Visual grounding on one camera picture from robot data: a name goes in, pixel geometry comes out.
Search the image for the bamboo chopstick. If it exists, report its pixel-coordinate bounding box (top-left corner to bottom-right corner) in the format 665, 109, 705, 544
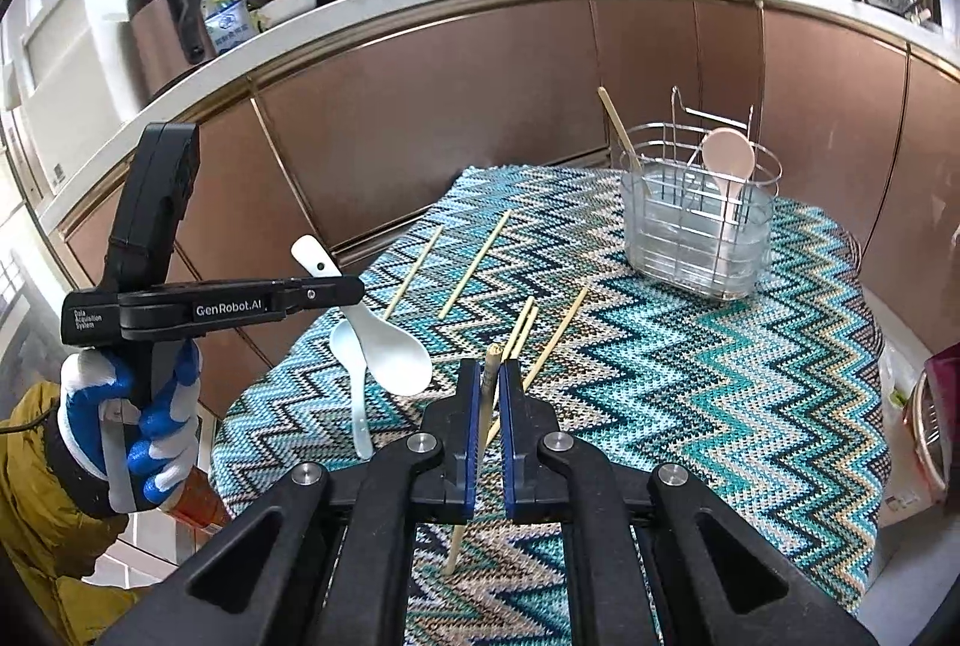
597, 86, 644, 183
443, 342, 503, 576
381, 226, 443, 321
503, 297, 537, 360
523, 284, 590, 389
438, 209, 512, 320

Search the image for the white ceramic spoon short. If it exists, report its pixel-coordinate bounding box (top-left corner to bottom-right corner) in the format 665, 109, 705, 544
290, 235, 433, 396

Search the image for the white ceramic spoon long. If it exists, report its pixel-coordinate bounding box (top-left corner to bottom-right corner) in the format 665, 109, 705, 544
329, 318, 374, 461

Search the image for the wire utensil holder basket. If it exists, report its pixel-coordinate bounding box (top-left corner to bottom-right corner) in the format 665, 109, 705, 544
610, 87, 782, 300

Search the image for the pink ceramic spoon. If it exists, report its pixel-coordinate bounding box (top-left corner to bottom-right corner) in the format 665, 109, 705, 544
701, 126, 755, 204

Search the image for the blue white gloved left hand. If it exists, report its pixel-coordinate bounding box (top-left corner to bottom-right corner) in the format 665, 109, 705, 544
46, 341, 202, 519

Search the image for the zigzag patterned table mat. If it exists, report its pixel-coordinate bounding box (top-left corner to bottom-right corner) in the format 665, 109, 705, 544
212, 165, 890, 644

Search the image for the white cabinet appliance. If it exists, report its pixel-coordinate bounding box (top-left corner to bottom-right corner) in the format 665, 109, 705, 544
13, 0, 146, 191

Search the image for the yellow jacket sleeve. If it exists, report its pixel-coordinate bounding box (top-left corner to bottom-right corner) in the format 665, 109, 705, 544
2, 381, 145, 644

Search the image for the copper electric kettle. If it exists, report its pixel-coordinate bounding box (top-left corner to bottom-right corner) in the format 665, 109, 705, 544
125, 0, 215, 98

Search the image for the blue label bottle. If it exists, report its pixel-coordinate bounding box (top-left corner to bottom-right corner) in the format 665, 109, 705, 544
202, 0, 254, 55

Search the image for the white bowl on stove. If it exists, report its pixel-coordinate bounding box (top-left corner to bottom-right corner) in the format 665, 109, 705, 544
257, 0, 317, 31

